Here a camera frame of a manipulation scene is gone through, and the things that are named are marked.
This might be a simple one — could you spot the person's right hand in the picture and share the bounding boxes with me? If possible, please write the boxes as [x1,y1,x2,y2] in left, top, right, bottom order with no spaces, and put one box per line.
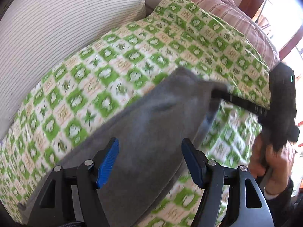
[249,134,294,196]

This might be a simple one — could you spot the grey fleece pants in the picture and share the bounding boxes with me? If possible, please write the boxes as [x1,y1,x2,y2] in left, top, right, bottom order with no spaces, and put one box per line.
[17,66,229,227]

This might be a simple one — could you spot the white striped pillow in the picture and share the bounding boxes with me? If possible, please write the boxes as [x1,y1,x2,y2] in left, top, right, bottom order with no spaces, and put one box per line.
[1,0,145,136]

